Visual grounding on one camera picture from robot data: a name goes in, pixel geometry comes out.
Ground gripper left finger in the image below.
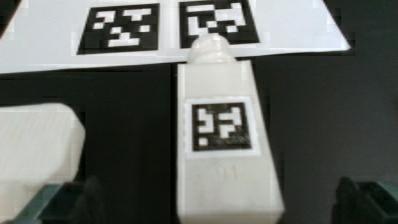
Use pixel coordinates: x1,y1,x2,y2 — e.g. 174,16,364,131
10,177,106,224

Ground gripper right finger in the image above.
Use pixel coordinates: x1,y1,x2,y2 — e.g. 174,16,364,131
332,177,398,224

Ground white chair back frame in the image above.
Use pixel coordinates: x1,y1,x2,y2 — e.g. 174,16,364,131
0,103,85,223

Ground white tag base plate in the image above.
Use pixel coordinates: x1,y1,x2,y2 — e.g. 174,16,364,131
0,0,350,74

